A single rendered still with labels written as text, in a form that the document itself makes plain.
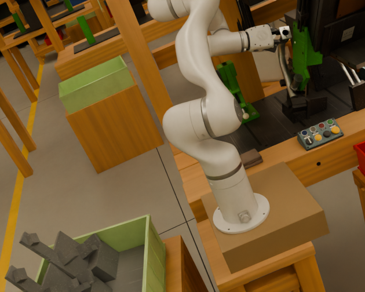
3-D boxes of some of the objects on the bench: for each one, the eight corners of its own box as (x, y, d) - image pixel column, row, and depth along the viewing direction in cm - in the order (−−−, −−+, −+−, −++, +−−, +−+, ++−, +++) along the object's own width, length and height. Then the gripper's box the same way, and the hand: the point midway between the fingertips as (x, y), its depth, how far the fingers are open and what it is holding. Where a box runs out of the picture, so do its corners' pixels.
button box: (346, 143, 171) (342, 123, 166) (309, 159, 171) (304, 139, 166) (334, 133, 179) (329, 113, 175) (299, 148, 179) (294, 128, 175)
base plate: (482, 61, 181) (482, 55, 180) (229, 168, 182) (227, 164, 181) (415, 36, 218) (415, 32, 217) (205, 126, 219) (204, 123, 218)
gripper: (237, 28, 189) (279, 22, 191) (246, 64, 184) (289, 57, 186) (241, 18, 181) (284, 13, 184) (250, 54, 177) (295, 48, 179)
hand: (282, 36), depth 185 cm, fingers closed on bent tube, 3 cm apart
